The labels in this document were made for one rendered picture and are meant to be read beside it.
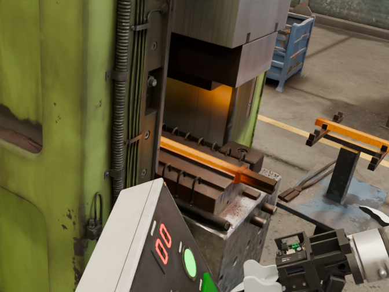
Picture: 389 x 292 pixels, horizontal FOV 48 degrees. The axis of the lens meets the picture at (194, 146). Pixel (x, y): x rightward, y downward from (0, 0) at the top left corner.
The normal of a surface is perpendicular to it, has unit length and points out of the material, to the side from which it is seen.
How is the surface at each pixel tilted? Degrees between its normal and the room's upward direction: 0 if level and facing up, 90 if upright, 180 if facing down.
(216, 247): 90
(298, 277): 90
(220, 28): 90
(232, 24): 90
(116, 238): 30
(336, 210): 0
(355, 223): 0
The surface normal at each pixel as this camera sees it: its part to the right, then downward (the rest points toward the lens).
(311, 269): -0.10, 0.46
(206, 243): -0.51, 0.35
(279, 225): 0.12, -0.88
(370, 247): -0.39, -0.48
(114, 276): -0.39, -0.84
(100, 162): 0.85, 0.33
